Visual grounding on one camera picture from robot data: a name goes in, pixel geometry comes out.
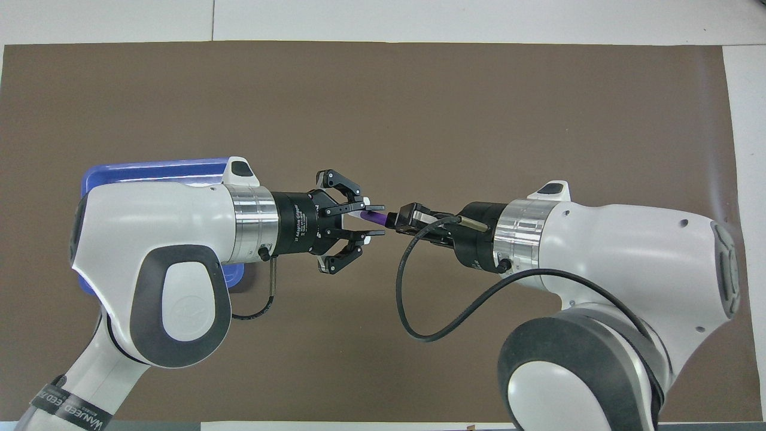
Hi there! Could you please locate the purple pen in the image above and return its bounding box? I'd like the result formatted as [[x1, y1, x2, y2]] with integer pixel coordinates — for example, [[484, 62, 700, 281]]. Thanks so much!
[[358, 199, 396, 229]]

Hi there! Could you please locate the blue plastic tray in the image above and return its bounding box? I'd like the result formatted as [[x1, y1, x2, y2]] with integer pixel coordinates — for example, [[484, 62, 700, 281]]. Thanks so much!
[[79, 157, 246, 298]]

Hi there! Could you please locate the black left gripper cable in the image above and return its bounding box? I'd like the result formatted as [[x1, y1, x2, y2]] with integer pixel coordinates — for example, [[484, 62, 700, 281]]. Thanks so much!
[[230, 254, 279, 321]]

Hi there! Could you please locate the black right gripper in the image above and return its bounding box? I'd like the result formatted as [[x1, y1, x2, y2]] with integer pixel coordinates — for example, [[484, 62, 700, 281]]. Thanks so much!
[[388, 202, 510, 274]]

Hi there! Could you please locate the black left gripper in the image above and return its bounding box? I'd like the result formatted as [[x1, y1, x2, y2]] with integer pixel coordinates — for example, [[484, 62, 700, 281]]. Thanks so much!
[[273, 169, 387, 275]]

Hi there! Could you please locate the brown table mat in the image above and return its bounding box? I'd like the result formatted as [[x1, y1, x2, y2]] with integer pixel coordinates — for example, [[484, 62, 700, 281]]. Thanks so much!
[[0, 41, 764, 423]]

